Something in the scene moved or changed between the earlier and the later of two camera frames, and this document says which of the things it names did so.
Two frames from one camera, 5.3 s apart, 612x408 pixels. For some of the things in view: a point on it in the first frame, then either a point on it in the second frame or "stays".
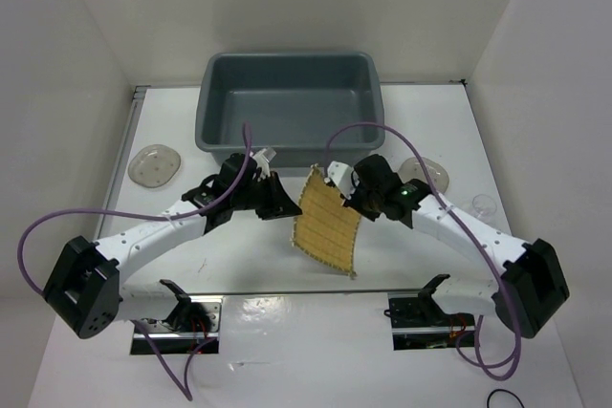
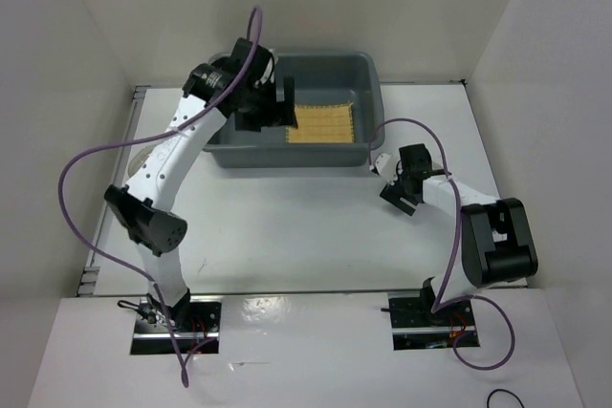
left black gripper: x=280 y=204 → x=277 y=114
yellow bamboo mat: x=323 y=226 → x=326 y=123
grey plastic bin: x=293 y=101 stays
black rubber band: x=504 y=390 stays
